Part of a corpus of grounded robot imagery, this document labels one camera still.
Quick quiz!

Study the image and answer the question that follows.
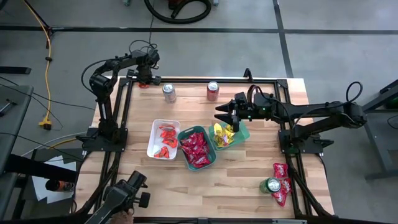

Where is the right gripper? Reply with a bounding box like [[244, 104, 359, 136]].
[[213, 84, 280, 133]]

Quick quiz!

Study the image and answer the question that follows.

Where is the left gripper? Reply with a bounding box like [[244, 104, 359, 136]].
[[126, 49, 162, 86]]

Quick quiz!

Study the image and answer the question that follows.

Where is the red soda can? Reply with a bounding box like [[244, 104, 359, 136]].
[[206, 81, 220, 103]]

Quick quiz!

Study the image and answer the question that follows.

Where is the translucent green plastic bin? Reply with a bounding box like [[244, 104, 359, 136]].
[[208, 119, 251, 152]]

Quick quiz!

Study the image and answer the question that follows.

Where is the silver soda can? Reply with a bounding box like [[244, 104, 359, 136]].
[[162, 83, 177, 105]]

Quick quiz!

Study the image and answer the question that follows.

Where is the teal plastic bin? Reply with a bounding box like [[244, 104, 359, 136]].
[[177, 125, 218, 172]]

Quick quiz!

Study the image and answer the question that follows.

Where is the white plastic bin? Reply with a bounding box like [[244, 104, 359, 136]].
[[146, 118, 182, 161]]

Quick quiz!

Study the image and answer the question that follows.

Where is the green soda can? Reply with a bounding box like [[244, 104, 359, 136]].
[[259, 177, 282, 195]]

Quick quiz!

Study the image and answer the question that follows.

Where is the silver aluminium extrusion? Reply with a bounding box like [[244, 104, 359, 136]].
[[272, 218, 308, 224]]

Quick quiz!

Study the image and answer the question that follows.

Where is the black metal stand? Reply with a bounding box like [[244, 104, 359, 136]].
[[341, 79, 398, 181]]

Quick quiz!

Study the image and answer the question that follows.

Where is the black floor bar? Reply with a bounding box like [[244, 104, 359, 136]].
[[0, 66, 32, 75]]

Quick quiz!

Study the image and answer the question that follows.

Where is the grey metal tool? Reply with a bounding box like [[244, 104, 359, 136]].
[[0, 98, 18, 118]]

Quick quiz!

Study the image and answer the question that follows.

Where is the black orange bottle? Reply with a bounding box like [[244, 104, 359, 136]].
[[45, 179, 76, 193]]

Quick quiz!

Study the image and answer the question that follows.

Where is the black beam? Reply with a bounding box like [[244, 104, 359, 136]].
[[2, 153, 78, 184]]

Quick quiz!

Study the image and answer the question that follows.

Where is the grey side table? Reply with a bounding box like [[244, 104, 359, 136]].
[[0, 83, 34, 218]]

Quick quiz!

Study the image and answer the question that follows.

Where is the person's hand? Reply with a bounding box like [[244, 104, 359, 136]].
[[108, 210, 135, 224]]

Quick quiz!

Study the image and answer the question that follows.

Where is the white paper sheet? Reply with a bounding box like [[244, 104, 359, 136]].
[[30, 154, 78, 205]]

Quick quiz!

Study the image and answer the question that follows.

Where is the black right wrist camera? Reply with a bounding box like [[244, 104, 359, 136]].
[[234, 91, 249, 106]]

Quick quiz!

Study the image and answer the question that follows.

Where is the thin black floor cable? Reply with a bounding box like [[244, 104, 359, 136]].
[[139, 0, 159, 50]]

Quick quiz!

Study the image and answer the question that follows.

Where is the black aluminium rig frame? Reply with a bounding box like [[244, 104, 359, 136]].
[[70, 67, 336, 224]]

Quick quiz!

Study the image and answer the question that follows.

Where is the black vacuum hose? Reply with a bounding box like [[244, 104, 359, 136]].
[[143, 0, 213, 25]]

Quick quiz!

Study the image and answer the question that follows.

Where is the yellow floor cable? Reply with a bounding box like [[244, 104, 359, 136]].
[[23, 0, 53, 131]]

